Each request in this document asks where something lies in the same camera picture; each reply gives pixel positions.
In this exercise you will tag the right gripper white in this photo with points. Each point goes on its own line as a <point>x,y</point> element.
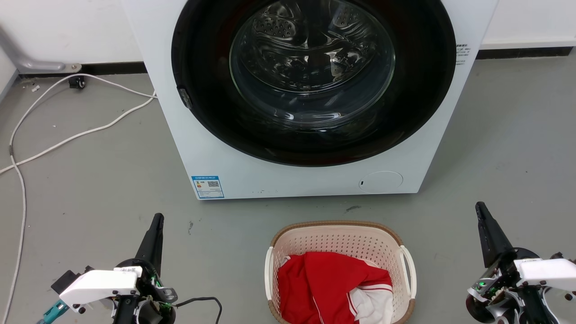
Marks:
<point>542,270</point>

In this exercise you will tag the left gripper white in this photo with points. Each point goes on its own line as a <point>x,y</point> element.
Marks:
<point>99,285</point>

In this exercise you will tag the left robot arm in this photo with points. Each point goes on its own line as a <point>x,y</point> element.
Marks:
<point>144,308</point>

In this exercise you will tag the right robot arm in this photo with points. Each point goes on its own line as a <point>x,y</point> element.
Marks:
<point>513,301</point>

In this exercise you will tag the cream plastic laundry basket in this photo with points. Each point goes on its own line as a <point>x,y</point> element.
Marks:
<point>342,236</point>

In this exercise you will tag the blue energy label sticker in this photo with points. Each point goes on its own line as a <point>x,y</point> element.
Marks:
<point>207,186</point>

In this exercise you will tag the white front-load washing machine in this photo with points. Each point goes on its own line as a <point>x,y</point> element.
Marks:
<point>216,148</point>

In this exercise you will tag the round white filter cover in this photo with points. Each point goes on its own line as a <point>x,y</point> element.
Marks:
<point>380,182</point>

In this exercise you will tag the white garment with red stripes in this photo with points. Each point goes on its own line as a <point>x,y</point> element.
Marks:
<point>373,303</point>

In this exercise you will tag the black round washer door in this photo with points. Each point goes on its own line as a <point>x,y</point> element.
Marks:
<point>418,90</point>

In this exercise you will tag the small text sticker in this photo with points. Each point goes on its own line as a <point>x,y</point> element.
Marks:
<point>462,54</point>

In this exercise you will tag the grey metal pipe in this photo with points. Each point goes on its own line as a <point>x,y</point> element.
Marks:
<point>18,56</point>

